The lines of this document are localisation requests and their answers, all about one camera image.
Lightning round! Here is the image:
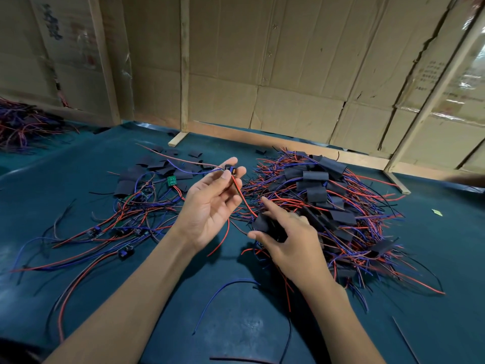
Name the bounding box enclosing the person's left hand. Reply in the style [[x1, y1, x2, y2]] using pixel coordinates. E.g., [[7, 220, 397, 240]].
[[170, 156, 248, 253]]

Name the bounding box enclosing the person's right hand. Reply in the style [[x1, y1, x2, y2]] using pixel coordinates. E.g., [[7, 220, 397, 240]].
[[246, 196, 334, 293]]

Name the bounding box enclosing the wired board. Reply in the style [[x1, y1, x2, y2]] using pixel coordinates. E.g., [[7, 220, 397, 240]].
[[136, 142, 259, 258]]

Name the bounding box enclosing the black sleeve piece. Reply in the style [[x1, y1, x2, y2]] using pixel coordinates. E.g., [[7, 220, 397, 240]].
[[252, 213, 275, 238]]

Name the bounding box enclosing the pile of sleeved wired boards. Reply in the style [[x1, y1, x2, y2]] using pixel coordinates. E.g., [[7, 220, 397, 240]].
[[235, 148, 447, 311]]

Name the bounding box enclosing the pile of black sleeve pieces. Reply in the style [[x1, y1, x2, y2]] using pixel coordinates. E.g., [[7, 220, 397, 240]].
[[114, 148, 217, 198]]

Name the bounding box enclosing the pile of unsleeved wired boards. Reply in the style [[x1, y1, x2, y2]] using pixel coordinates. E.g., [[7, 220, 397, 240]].
[[8, 178, 186, 342]]

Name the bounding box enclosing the wire pile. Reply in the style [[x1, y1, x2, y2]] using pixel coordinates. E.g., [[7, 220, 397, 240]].
[[0, 97, 77, 152]]

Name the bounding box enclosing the person's left forearm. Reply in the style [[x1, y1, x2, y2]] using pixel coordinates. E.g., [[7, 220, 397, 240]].
[[45, 231, 198, 364]]

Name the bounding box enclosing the wooden ledge board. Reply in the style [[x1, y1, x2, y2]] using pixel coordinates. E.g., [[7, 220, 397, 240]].
[[135, 111, 485, 183]]

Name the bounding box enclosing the clear plastic sheet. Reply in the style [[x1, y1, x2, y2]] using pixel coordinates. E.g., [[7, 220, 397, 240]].
[[447, 37, 485, 122]]

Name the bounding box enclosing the loose blue wire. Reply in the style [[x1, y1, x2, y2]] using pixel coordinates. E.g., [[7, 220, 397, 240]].
[[193, 280, 259, 334]]

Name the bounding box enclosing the loose curved black wire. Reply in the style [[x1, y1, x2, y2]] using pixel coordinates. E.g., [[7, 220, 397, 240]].
[[208, 318, 293, 364]]

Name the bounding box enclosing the thin wooden post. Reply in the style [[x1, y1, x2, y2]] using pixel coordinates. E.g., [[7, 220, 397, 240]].
[[168, 0, 191, 147]]

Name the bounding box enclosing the wide wooden post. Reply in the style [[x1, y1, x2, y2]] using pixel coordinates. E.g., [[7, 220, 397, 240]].
[[87, 0, 122, 127]]

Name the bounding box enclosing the pale slanted wooden post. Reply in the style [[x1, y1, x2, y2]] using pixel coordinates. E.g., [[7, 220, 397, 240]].
[[384, 11, 485, 196]]

